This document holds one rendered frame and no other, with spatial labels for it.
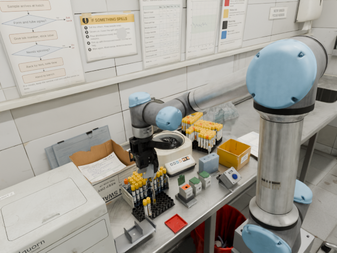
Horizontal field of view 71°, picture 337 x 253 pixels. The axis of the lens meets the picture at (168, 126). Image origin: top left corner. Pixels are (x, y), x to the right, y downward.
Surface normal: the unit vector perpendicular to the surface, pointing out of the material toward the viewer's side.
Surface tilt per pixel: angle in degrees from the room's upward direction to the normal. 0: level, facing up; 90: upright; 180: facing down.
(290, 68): 81
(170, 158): 90
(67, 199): 0
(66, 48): 94
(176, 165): 25
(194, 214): 0
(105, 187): 87
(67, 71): 95
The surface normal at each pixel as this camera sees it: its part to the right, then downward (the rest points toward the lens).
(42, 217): -0.04, -0.89
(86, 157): 0.65, 0.28
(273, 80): -0.65, 0.23
